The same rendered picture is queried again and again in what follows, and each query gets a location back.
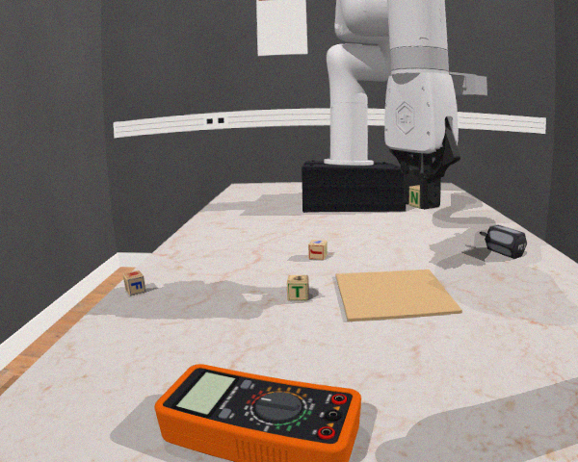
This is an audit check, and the tan flat mat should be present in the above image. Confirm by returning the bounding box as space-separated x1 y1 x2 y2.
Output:
336 269 462 321

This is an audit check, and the orange digital multimeter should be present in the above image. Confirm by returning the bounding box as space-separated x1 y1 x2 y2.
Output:
155 364 361 462

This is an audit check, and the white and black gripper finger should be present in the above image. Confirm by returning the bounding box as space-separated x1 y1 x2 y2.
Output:
420 116 460 210
389 148 424 205

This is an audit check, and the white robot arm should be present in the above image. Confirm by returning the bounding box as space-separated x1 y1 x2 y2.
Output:
324 0 487 166

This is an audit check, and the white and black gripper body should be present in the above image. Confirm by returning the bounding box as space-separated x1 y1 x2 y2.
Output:
384 68 459 154

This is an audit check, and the tan letter block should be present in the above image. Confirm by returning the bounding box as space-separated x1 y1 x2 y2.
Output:
409 186 421 209
308 240 328 260
287 275 309 300

